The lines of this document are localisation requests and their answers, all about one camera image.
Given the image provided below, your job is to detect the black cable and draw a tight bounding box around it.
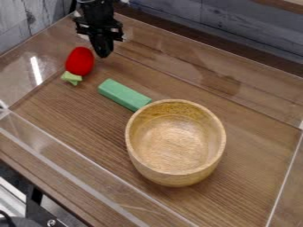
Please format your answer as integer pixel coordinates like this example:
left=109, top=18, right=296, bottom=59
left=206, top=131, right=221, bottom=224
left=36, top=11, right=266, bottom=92
left=0, top=210, right=16, bottom=227

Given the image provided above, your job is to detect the black metal table frame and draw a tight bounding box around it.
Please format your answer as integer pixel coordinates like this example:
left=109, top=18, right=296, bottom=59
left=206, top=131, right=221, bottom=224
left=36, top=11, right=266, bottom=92
left=25, top=184, right=66, bottom=227

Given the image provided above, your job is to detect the green rectangular block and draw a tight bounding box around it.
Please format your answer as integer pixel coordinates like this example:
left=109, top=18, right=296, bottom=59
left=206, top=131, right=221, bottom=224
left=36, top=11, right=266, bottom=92
left=98, top=79, right=152, bottom=112

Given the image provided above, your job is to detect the wooden bowl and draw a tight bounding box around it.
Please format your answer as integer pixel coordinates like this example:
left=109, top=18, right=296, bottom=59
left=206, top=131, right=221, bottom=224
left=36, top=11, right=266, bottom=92
left=124, top=99, right=226, bottom=187

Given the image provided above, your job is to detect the red plush strawberry toy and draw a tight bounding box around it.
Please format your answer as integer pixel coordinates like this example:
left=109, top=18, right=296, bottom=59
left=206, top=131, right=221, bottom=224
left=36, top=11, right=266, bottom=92
left=61, top=47, right=94, bottom=86

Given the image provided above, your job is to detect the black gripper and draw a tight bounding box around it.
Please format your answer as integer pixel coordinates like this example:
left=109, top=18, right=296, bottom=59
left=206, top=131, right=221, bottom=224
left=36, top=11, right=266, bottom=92
left=73, top=0, right=124, bottom=58

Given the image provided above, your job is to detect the clear acrylic tray wall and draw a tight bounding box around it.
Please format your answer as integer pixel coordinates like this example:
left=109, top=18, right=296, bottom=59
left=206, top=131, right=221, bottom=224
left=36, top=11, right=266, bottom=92
left=0, top=12, right=303, bottom=227

